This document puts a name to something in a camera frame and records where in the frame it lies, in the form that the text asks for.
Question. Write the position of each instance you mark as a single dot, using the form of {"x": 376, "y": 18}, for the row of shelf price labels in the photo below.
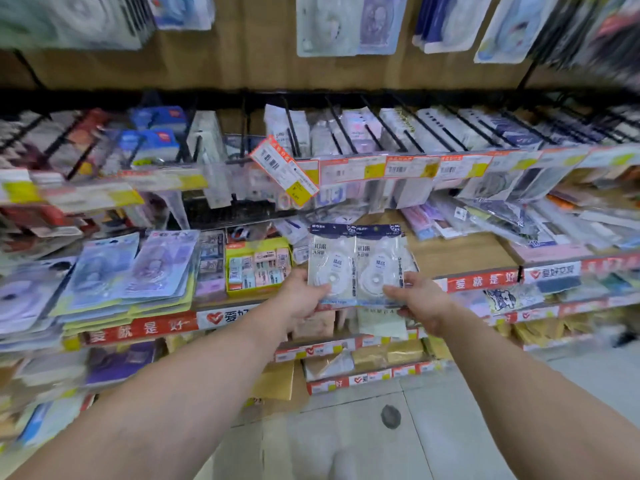
{"x": 415, "y": 167}

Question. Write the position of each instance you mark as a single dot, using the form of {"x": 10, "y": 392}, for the person's left thumb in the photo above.
{"x": 317, "y": 300}

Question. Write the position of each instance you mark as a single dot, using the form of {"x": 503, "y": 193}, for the group of dark hanging packets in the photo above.
{"x": 595, "y": 29}

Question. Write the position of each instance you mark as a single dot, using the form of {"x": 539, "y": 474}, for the person's left hand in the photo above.
{"x": 295, "y": 302}

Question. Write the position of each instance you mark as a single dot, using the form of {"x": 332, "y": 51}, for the stack of small dark packets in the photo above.
{"x": 211, "y": 264}

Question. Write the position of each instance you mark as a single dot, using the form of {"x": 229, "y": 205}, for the hanging blue white packets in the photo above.
{"x": 450, "y": 19}

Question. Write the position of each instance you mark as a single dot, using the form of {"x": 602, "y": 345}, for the dark purple packet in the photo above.
{"x": 120, "y": 364}

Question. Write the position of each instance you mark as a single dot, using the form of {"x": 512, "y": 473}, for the long red shelf strip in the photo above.
{"x": 140, "y": 328}

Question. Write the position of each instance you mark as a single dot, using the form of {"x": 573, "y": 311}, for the hanging light blue packet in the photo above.
{"x": 180, "y": 9}

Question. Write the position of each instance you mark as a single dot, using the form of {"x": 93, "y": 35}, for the pile of clear stationery packets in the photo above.
{"x": 550, "y": 214}

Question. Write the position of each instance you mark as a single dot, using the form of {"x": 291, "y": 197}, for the person's left forearm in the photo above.
{"x": 165, "y": 394}

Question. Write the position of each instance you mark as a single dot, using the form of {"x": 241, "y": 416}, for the hanging white purple packet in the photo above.
{"x": 350, "y": 22}

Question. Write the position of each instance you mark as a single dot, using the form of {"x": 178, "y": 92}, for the row of white hooked packets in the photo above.
{"x": 430, "y": 125}

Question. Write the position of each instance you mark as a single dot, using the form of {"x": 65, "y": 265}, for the short red shelf strip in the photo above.
{"x": 480, "y": 281}

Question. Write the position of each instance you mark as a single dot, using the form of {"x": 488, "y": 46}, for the stack of purple tape packets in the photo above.
{"x": 130, "y": 274}

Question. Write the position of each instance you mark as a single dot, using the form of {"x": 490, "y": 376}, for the person's right hand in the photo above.
{"x": 427, "y": 304}

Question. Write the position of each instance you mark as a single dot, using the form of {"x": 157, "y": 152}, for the tilted white price tag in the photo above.
{"x": 282, "y": 169}

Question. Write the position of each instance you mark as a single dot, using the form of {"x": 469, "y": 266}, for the row of blurred price labels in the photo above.
{"x": 100, "y": 192}

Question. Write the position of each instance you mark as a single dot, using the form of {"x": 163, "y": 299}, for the white heart shelf label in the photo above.
{"x": 225, "y": 317}

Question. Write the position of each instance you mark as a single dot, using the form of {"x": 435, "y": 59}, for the hanging pale blue packet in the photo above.
{"x": 515, "y": 27}

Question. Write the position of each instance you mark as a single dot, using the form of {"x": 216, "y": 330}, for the row of pastel erasers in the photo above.
{"x": 260, "y": 269}

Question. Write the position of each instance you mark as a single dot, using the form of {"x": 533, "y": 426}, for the person's right forearm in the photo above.
{"x": 525, "y": 394}

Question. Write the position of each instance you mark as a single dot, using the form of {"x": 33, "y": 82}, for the blue stationery box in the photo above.
{"x": 157, "y": 117}
{"x": 150, "y": 144}

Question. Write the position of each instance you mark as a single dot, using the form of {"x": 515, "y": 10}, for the white correction tape packet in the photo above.
{"x": 332, "y": 254}
{"x": 380, "y": 254}

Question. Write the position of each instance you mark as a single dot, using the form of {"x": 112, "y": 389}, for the yellow eraser display box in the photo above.
{"x": 235, "y": 247}

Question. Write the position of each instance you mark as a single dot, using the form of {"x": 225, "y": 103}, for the pink pen packets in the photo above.
{"x": 419, "y": 222}

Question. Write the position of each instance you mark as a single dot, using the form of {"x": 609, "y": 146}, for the yellow paper envelope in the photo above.
{"x": 275, "y": 382}

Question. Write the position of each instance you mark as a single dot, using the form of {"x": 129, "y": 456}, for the gold foil packets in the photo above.
{"x": 387, "y": 353}

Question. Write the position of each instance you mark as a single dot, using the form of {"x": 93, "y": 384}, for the white red shelf label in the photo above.
{"x": 552, "y": 272}

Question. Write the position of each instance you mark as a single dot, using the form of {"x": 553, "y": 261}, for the clear acrylic divider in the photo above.
{"x": 210, "y": 144}

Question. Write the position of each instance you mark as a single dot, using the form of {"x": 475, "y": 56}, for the stack of hanging grey packets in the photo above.
{"x": 70, "y": 19}

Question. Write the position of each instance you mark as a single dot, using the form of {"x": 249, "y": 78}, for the person's right thumb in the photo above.
{"x": 397, "y": 294}

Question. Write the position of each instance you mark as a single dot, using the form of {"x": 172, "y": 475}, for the stack of white round packets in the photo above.
{"x": 25, "y": 299}

